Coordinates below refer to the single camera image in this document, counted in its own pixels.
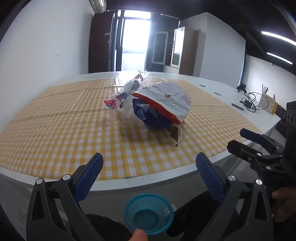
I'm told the white red snack bag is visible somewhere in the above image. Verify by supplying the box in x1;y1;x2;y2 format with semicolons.
131;82;192;124

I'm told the glass balcony door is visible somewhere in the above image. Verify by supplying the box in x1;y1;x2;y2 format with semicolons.
116;10;153;72

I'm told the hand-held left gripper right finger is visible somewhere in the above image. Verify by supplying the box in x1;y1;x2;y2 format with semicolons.
195;152;274;241

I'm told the person's left hand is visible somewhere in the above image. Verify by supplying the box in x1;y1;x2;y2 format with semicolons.
129;229;148;241

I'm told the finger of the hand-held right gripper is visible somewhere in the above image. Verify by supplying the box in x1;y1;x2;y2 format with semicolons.
240;128;286;153
227;140;285;172

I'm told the low white cabinet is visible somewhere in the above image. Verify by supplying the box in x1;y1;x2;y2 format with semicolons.
163;65;181;75

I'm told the yellow checked tablecloth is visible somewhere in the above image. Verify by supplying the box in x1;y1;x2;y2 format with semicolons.
0;77;262;180

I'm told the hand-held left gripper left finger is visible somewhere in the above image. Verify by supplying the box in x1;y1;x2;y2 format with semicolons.
26;152;104;241

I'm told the brown cabinet with glass door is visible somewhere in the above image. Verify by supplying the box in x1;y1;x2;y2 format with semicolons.
170;26;200;77

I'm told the ceiling tube light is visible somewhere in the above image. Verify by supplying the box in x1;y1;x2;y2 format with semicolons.
266;52;293;65
261;30;296;45

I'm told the person's right hand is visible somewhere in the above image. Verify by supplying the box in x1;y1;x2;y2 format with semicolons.
272;186;296;224

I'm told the yellow white pen holder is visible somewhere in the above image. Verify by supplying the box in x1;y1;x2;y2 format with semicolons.
258;85;277;114

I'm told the clear wrapper with dark print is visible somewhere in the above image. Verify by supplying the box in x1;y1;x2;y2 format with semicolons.
165;124;183;147

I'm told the dark brown cabinet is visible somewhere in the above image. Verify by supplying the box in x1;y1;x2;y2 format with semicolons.
88;10;116;74

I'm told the blue plastic mesh basket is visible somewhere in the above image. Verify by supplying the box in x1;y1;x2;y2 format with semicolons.
124;193;174;236

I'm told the white framed glass cabinet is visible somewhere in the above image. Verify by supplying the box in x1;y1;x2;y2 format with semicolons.
151;31;168;65

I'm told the clear printed pink wrapper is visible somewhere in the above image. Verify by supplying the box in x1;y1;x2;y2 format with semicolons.
103;70;148;110

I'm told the black cable bundle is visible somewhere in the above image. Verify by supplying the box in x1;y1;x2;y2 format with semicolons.
240;92;260;113

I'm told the clear plastic sheet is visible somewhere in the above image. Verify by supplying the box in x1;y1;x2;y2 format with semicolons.
113;77;133;87

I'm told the blue snack bag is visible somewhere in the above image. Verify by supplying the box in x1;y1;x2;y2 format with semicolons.
132;98;176;131

